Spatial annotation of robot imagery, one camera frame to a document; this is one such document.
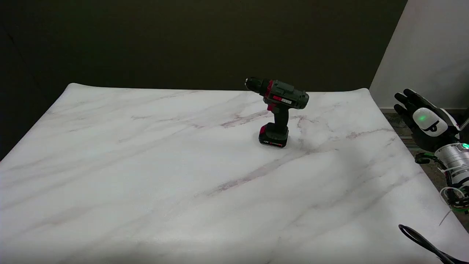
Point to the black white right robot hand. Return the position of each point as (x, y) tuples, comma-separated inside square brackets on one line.
[(428, 123)]

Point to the green red power screwdriver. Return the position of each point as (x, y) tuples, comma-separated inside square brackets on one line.
[(278, 110)]

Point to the metal floor vent grille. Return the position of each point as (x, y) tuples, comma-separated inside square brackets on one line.
[(409, 142)]

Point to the grey chair leg with caster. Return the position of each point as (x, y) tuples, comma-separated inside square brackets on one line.
[(466, 123)]

